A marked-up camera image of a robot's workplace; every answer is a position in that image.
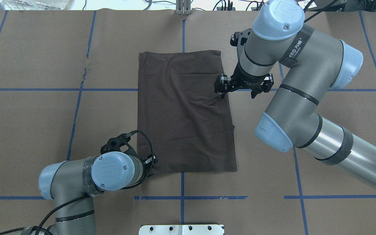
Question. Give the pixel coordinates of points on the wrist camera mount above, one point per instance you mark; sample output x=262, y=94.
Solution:
x=115, y=144
x=238, y=39

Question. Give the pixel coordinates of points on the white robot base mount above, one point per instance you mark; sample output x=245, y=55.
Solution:
x=190, y=229

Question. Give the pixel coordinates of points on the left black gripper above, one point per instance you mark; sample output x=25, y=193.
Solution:
x=150, y=162

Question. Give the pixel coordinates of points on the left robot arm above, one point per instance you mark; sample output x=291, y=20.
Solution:
x=72, y=185

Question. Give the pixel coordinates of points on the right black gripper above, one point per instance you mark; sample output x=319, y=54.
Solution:
x=244, y=79

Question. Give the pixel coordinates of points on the aluminium extrusion post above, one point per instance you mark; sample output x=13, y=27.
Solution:
x=183, y=7

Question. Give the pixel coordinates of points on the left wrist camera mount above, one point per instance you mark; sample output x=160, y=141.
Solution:
x=115, y=144

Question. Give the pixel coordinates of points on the dark brown t-shirt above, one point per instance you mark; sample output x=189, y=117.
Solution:
x=189, y=125

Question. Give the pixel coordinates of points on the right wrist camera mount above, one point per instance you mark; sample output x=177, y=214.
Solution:
x=238, y=39

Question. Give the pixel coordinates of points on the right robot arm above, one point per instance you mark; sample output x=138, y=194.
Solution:
x=316, y=62

